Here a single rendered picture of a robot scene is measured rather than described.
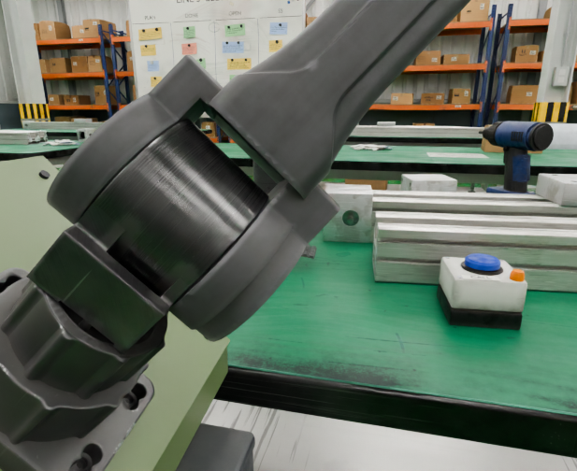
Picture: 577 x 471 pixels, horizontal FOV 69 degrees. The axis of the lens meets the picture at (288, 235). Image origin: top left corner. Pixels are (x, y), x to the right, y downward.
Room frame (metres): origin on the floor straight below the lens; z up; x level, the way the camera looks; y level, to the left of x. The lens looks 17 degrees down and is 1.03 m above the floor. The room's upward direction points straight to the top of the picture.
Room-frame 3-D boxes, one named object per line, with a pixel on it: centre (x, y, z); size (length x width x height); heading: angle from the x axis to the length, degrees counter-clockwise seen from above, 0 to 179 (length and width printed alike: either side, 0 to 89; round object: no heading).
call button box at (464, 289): (0.49, -0.24, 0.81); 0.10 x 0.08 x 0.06; 172
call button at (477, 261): (0.48, -0.24, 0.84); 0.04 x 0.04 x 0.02
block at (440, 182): (0.95, -0.32, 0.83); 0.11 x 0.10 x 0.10; 1
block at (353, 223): (0.81, -0.12, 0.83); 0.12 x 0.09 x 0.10; 172
